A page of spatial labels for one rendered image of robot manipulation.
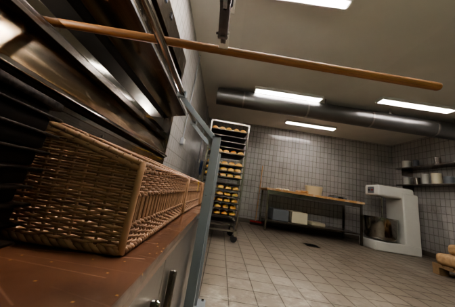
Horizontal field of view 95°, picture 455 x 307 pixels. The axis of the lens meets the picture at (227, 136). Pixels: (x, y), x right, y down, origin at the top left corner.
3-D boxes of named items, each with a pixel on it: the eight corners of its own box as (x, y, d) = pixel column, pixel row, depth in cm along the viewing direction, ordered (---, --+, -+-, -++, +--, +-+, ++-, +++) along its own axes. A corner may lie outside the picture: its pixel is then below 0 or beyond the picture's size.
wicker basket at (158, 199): (-197, 211, 31) (-99, 53, 38) (66, 197, 86) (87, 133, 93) (123, 261, 32) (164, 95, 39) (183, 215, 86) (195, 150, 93)
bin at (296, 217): (291, 222, 463) (292, 211, 469) (284, 219, 512) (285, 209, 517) (307, 225, 464) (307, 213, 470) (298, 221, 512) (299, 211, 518)
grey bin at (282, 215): (272, 219, 464) (273, 208, 470) (267, 216, 512) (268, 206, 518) (288, 221, 464) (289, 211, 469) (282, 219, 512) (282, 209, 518)
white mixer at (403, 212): (376, 251, 410) (374, 183, 443) (355, 242, 474) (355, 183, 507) (426, 259, 409) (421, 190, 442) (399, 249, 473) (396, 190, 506)
